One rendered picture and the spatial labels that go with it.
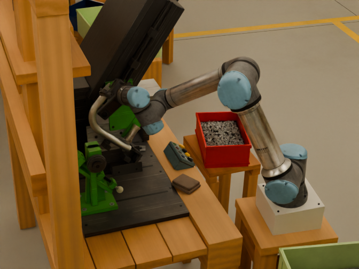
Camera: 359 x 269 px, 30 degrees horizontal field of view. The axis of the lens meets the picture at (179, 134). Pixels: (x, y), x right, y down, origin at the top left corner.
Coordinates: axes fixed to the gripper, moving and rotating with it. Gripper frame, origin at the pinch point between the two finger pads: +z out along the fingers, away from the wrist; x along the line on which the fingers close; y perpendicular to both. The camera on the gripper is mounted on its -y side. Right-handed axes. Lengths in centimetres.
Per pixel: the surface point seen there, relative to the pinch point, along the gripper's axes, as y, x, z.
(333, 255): -4, -82, -72
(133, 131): -3.3, -19.3, 0.1
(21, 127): -30.8, 23.5, -16.8
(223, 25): 190, -159, 319
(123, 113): 0.6, -12.1, 2.8
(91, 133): -14.1, -7.4, 7.2
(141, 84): 19.8, -18.3, 22.6
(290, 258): -14, -70, -67
